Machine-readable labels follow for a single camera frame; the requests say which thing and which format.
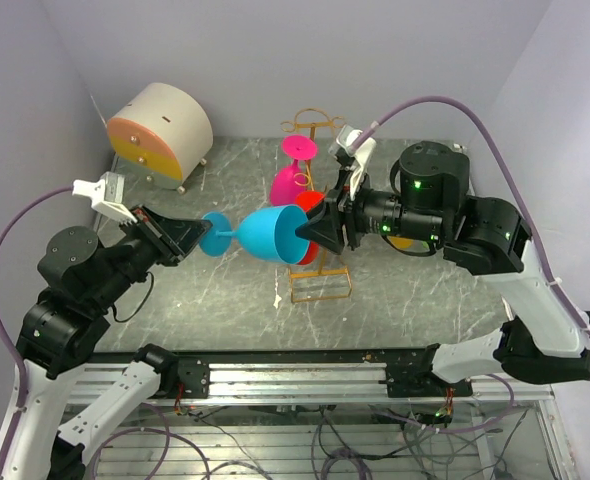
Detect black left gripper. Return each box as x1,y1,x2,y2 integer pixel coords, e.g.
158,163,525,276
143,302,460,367
90,200,213,309

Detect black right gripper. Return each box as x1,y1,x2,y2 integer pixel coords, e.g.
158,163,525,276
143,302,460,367
296,164,447,252

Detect red wine glass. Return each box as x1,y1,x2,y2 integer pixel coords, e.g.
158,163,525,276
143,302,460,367
295,190,324,265

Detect blue wine glass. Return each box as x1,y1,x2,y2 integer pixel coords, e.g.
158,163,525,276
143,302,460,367
199,205,310,264

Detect pink wine glass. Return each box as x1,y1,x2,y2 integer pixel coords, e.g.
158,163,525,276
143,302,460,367
269,135,318,206

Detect orange wine glass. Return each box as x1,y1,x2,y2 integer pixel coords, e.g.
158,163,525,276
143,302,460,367
388,236,414,250

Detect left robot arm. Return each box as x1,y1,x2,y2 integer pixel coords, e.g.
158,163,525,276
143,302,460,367
0,206,212,479

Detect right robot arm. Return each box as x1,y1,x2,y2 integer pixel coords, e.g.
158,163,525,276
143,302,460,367
296,141,590,396

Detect round white drawer cabinet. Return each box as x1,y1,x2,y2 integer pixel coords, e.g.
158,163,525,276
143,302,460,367
106,82,214,193

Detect gold wire glass rack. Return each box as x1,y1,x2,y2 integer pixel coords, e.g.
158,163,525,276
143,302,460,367
281,107,353,304

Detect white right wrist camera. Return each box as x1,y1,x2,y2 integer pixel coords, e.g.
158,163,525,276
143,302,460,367
329,124,377,200

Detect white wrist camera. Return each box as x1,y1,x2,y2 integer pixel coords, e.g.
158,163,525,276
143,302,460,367
329,124,377,200
72,172,136,224

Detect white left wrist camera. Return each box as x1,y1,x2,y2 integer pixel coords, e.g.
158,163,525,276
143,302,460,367
72,172,136,224

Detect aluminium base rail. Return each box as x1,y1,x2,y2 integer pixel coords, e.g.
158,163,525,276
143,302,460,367
34,347,546,406

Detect loose cables under table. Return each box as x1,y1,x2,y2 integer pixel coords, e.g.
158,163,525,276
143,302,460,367
89,399,526,480

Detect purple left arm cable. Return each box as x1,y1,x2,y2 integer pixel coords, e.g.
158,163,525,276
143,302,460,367
0,185,76,479

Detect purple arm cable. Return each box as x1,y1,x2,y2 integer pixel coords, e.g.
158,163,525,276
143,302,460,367
354,95,590,384
0,185,76,479

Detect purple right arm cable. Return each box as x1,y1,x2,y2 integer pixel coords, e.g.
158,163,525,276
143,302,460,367
354,95,590,384

